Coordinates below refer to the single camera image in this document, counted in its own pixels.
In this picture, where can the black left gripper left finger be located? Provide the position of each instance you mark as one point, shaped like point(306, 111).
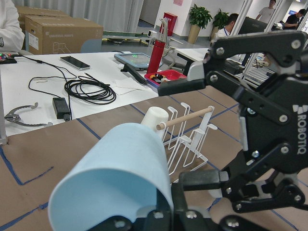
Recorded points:
point(162, 205)

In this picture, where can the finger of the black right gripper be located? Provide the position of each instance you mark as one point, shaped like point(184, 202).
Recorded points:
point(203, 180)
point(179, 86)

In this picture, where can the black right robotiq gripper body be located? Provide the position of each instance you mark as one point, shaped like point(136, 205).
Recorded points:
point(273, 119)

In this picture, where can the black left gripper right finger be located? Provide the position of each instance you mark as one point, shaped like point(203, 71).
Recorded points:
point(178, 197)

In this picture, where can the light blue plastic cup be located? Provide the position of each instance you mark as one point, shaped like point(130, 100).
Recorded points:
point(121, 175)

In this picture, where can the red parts bin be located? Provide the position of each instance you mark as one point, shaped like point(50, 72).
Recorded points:
point(155, 79)

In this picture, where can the red thermos bottle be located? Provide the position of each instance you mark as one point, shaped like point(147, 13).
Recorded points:
point(156, 56)

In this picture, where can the blue teach pendant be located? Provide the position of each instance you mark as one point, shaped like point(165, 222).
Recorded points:
point(139, 61)

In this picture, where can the white paper sheet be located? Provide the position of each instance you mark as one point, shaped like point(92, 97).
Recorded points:
point(121, 87)

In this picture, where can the black computer monitor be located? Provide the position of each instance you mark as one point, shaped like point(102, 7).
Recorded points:
point(251, 25)

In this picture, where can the green potted plant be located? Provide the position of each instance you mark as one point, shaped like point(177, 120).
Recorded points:
point(199, 17)

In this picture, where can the black smartphone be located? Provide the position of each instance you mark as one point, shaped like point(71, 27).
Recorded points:
point(75, 63)

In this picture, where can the black power adapter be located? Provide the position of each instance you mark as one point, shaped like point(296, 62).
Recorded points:
point(61, 108)

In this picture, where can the cardboard box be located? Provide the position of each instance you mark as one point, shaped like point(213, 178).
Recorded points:
point(24, 11)
point(62, 35)

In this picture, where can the metal claw tool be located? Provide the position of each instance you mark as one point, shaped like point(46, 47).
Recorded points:
point(17, 116)

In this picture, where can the person in white coat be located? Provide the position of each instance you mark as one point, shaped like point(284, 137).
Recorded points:
point(11, 35)

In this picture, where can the white wire cup rack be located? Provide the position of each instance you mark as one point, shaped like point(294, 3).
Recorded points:
point(185, 149)

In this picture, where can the aluminium frame post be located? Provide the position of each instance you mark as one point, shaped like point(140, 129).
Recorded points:
point(3, 135)

